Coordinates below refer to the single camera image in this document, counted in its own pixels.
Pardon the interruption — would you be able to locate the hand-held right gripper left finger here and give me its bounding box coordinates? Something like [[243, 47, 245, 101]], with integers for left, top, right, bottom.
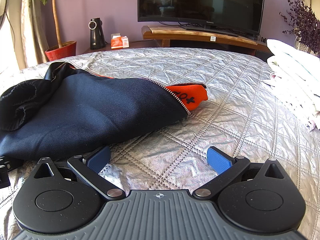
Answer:
[[32, 145, 126, 201]]

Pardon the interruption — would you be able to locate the purple dried flower bouquet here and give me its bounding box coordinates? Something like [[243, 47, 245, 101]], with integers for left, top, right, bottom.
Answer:
[[279, 0, 320, 55]]

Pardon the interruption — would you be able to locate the black flat screen television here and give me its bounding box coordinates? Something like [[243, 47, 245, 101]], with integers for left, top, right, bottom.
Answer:
[[137, 0, 266, 40]]

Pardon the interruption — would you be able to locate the black standing fan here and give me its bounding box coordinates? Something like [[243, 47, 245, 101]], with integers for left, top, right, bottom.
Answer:
[[0, 0, 9, 32]]

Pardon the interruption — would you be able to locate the navy jacket with orange lining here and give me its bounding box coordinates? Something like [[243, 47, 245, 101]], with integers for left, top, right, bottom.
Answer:
[[0, 61, 209, 161]]

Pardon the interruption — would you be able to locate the beige curtain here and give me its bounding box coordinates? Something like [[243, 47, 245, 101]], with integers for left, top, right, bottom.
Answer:
[[21, 0, 50, 64]]

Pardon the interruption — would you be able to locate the potted tree in red pot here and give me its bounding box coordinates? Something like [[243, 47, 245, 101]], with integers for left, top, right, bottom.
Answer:
[[16, 0, 81, 62]]

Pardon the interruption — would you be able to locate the dark wooden low cabinet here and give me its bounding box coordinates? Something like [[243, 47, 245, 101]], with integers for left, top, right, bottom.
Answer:
[[84, 40, 170, 55]]

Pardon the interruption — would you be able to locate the black cylindrical appliance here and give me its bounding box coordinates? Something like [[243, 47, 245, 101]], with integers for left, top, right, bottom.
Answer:
[[89, 17, 107, 50]]

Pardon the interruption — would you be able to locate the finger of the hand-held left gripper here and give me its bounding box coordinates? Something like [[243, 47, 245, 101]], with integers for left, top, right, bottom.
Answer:
[[0, 155, 12, 188]]

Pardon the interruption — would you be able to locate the pile of white clothes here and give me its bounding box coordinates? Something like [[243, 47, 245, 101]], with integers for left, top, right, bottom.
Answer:
[[261, 39, 320, 133]]

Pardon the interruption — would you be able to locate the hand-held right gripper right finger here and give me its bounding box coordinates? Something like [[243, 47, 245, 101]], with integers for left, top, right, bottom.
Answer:
[[192, 146, 286, 200]]

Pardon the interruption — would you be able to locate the light wooden television stand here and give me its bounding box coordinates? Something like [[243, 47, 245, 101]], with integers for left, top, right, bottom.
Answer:
[[142, 25, 271, 57]]

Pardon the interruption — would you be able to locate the orange and white box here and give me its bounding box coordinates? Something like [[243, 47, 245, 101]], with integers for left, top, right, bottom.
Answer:
[[111, 35, 130, 49]]

